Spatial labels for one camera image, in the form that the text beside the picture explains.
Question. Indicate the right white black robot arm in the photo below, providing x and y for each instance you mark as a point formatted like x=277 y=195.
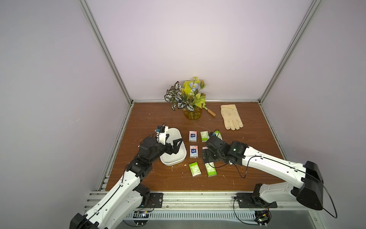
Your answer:
x=302 y=183

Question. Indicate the left small circuit board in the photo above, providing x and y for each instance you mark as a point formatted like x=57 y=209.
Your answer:
x=140 y=218

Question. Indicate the aluminium front rail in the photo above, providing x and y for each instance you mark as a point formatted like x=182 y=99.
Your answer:
x=200 y=200

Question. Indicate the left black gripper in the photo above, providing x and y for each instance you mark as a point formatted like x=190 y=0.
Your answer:
x=169 y=151

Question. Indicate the small circuit board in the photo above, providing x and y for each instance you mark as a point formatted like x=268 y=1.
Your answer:
x=140 y=218
x=262 y=218

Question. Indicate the pink Tempo tissue pack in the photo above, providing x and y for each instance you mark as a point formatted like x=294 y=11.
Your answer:
x=192 y=136

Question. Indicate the green tissue pack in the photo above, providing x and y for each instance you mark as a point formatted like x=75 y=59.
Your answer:
x=195 y=170
x=204 y=136
x=220 y=136
x=210 y=168

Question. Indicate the right small circuit board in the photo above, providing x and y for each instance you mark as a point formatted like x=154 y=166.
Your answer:
x=262 y=218

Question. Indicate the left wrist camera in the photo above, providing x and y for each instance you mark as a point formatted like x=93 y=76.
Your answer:
x=161 y=134

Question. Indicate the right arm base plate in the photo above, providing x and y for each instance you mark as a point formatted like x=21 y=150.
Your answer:
x=247 y=200

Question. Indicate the blue pink Tempo pack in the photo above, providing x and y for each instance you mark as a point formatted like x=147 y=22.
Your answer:
x=194 y=151

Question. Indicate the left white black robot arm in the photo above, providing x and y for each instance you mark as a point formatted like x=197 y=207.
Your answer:
x=128 y=193

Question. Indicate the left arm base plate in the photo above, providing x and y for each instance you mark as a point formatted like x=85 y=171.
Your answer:
x=152 y=200

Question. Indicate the artificial plant in glass vase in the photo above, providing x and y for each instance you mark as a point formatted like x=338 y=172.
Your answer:
x=188 y=97

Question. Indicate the cream work glove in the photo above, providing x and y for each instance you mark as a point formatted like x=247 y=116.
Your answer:
x=231 y=117

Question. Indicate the white plastic storage box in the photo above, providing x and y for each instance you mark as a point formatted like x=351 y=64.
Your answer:
x=174 y=159

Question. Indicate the wooden handled tool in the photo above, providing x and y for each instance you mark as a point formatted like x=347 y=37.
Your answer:
x=210 y=111

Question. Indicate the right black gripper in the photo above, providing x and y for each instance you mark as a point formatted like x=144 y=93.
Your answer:
x=208 y=147

